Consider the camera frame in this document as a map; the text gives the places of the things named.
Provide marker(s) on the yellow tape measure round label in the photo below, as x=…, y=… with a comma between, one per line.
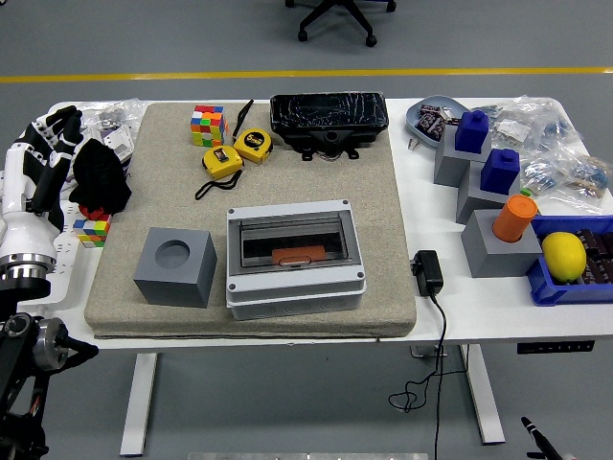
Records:
x=254, y=144

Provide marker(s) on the black film-wrapped device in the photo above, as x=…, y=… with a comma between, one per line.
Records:
x=325, y=115

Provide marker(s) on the white table leg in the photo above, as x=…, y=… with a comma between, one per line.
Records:
x=483, y=397
x=139, y=407

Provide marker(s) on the clear bag of parts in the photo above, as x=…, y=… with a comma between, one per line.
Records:
x=591, y=184
x=546, y=172
x=522, y=124
x=124, y=110

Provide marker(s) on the dark components pile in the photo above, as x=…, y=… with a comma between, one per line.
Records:
x=598, y=259

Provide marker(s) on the metal bracket under table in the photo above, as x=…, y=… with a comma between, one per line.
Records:
x=424, y=352

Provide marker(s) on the black office chair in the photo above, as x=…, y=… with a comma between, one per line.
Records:
x=337, y=14

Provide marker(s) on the yellow lemon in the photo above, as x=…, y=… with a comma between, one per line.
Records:
x=564, y=256

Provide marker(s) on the black cloth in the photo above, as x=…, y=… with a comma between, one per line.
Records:
x=103, y=177

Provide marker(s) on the blue plastic bin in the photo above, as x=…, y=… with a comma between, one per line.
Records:
x=551, y=292

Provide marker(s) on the grey-brown mat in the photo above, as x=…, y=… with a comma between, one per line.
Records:
x=378, y=191

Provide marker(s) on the orange cylinder battery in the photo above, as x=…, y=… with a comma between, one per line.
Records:
x=515, y=218
x=297, y=253

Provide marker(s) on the red object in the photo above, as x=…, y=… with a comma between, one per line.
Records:
x=91, y=213

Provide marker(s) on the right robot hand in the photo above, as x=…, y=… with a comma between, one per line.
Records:
x=543, y=443

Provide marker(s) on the white switch panel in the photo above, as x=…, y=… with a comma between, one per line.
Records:
x=120, y=144

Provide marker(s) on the grey block with round hole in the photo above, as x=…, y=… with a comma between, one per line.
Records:
x=498, y=254
x=177, y=287

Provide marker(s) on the black table control panel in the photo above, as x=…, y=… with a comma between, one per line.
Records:
x=555, y=347

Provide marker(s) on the dark patterned component packet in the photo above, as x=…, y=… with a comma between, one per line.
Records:
x=431, y=127

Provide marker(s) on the blue block with knob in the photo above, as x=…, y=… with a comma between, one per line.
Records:
x=500, y=172
x=471, y=134

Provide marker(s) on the white power strip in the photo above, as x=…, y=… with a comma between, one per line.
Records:
x=62, y=282

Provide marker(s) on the grey block holder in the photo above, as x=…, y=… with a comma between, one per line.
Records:
x=450, y=165
x=474, y=206

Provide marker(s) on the small colourful puzzle cube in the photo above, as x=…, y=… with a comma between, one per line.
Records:
x=92, y=234

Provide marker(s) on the grey junction box clear lid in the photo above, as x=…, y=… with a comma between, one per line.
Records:
x=297, y=287

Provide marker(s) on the blue-grey dish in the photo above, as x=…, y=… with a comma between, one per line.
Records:
x=414, y=117

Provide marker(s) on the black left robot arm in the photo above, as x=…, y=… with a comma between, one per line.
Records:
x=19, y=292

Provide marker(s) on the small metal clips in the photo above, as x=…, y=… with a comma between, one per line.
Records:
x=414, y=144

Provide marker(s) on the large colourful puzzle cube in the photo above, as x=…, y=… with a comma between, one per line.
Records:
x=208, y=127

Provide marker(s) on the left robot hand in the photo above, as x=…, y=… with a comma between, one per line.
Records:
x=24, y=237

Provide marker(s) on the black power adapter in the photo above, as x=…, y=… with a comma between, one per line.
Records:
x=428, y=273

